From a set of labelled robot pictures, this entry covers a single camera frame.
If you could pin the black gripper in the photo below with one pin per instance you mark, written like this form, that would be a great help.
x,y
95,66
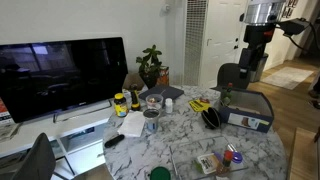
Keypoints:
x,y
250,58

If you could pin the robot arm silver black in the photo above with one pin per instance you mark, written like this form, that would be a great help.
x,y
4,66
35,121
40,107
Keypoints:
x,y
262,17

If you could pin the navy cardboard box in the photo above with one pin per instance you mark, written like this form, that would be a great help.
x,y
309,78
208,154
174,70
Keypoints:
x,y
247,109

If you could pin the orange box behind plant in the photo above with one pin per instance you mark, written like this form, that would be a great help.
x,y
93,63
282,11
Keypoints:
x,y
163,78

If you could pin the navy box lid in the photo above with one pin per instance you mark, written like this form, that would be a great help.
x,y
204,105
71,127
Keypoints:
x,y
164,90

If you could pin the white door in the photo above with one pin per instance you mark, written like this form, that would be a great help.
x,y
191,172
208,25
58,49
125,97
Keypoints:
x,y
221,38

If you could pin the grey trash can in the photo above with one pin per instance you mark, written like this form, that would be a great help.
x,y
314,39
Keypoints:
x,y
256,75

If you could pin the dark chair behind table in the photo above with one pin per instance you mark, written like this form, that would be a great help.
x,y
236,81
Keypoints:
x,y
231,73

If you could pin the beige floor rug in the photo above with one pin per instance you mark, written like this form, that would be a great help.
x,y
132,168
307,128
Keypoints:
x,y
287,77

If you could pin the green sauce bottle red cap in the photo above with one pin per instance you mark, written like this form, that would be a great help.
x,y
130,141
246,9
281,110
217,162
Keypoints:
x,y
227,94

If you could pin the white radiator grille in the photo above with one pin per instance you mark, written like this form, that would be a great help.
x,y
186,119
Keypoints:
x,y
195,21

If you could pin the small white pill bottle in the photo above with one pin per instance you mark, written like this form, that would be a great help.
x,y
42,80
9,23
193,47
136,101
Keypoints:
x,y
169,105

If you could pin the green potted plant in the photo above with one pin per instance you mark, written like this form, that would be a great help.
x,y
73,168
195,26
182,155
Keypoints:
x,y
149,69

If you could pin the clear plastic food cup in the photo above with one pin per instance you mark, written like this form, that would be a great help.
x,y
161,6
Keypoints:
x,y
154,101

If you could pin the white labelled food packet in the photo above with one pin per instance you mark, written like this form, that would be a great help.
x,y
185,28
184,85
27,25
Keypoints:
x,y
208,163

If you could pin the red cap hot sauce bottle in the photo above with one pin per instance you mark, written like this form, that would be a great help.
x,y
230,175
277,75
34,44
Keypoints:
x,y
224,165

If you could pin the clear plastic tray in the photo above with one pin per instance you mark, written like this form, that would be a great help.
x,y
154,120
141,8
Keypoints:
x,y
185,163

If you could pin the dark yellow label bottle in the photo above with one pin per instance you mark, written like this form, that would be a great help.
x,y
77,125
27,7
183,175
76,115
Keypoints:
x,y
135,106

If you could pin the white folded paper napkin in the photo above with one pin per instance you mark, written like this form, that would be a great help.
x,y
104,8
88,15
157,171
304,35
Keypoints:
x,y
132,125

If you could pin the yellow lid vitamin bottle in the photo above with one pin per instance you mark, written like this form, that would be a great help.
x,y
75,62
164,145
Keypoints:
x,y
121,108

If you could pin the green round lid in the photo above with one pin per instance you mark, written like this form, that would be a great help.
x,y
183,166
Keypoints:
x,y
160,173

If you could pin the black remote control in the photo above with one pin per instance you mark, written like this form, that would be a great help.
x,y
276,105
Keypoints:
x,y
114,141

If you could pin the white tv stand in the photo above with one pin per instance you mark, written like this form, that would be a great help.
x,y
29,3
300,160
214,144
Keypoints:
x,y
77,136

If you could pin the black flat screen television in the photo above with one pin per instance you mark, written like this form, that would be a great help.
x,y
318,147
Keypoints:
x,y
39,79

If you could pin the dark chair front left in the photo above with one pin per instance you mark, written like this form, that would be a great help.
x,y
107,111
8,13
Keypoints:
x,y
39,163

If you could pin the magazines on tv stand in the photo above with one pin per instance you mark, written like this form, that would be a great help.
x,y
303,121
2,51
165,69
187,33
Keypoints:
x,y
8,128

